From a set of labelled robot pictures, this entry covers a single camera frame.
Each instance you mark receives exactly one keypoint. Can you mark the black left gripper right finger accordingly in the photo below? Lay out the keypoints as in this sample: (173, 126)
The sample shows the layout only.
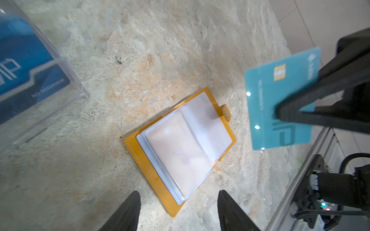
(231, 215)

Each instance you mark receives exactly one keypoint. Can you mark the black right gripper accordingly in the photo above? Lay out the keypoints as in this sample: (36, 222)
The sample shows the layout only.
(349, 72)

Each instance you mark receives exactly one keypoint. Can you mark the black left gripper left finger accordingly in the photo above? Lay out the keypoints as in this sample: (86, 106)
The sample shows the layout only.
(126, 217)

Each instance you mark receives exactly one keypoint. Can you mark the yellow leather card holder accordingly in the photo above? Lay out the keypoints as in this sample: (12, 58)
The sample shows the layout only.
(179, 149)

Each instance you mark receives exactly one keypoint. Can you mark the teal VIP credit card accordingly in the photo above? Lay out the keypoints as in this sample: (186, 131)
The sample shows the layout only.
(270, 84)

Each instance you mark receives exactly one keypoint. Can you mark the blue card in stand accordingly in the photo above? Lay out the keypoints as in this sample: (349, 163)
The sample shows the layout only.
(29, 73)

